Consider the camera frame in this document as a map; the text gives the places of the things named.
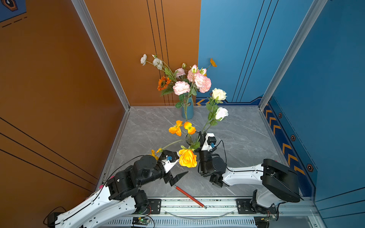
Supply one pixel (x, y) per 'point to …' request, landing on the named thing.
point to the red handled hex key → (189, 196)
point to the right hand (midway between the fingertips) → (200, 132)
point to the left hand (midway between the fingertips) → (182, 161)
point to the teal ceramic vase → (187, 112)
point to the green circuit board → (140, 220)
